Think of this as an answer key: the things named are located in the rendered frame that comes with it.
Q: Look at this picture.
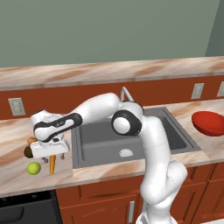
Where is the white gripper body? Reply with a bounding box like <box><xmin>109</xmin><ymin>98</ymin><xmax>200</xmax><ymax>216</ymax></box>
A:
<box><xmin>30</xmin><ymin>138</ymin><xmax>71</xmax><ymax>159</ymax></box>

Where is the grey sink basin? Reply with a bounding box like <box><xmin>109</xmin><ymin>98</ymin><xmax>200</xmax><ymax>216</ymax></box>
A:
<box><xmin>71</xmin><ymin>106</ymin><xmax>202</xmax><ymax>170</ymax></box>

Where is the red bowl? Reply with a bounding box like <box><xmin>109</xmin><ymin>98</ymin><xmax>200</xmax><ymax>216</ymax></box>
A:
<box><xmin>191</xmin><ymin>110</ymin><xmax>224</xmax><ymax>137</ymax></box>

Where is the orange carrot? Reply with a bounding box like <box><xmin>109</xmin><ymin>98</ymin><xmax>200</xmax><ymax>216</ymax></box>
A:
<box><xmin>48</xmin><ymin>155</ymin><xmax>57</xmax><ymax>176</ymax></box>

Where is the green round fruit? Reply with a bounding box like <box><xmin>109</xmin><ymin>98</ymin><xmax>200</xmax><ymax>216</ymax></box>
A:
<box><xmin>26</xmin><ymin>161</ymin><xmax>42</xmax><ymax>176</ymax></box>

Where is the dark brown round fruit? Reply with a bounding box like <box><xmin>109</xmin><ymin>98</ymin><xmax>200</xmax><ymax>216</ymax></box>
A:
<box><xmin>24</xmin><ymin>145</ymin><xmax>33</xmax><ymax>159</ymax></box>

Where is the red-brown wooden drawer front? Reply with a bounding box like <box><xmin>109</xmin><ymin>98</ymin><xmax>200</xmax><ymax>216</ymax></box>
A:
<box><xmin>55</xmin><ymin>175</ymin><xmax>145</xmax><ymax>209</ymax></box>

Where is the black dishwasher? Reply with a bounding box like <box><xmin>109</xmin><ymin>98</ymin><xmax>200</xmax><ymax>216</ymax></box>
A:
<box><xmin>0</xmin><ymin>189</ymin><xmax>63</xmax><ymax>224</ymax></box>

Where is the red-brown wooden cupboard door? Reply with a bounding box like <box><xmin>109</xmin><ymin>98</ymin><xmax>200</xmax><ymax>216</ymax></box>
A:
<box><xmin>59</xmin><ymin>194</ymin><xmax>138</xmax><ymax>224</ymax></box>

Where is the silver tap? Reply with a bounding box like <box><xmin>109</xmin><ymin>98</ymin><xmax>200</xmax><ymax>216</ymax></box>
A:
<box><xmin>120</xmin><ymin>86</ymin><xmax>135</xmax><ymax>103</ymax></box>

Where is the red-brown wooden cupboard run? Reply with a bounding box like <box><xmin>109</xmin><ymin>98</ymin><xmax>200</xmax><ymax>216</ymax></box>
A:
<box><xmin>170</xmin><ymin>162</ymin><xmax>224</xmax><ymax>224</ymax></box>

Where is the grey wall socket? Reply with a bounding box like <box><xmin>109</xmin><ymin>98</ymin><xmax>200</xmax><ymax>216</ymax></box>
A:
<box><xmin>7</xmin><ymin>97</ymin><xmax>26</xmax><ymax>117</ymax></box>
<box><xmin>191</xmin><ymin>82</ymin><xmax>206</xmax><ymax>101</ymax></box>
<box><xmin>216</xmin><ymin>80</ymin><xmax>224</xmax><ymax>98</ymax></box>

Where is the silver cupboard door handle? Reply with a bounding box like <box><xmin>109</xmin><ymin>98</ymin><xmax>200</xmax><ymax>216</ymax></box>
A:
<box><xmin>128</xmin><ymin>200</ymin><xmax>136</xmax><ymax>224</ymax></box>

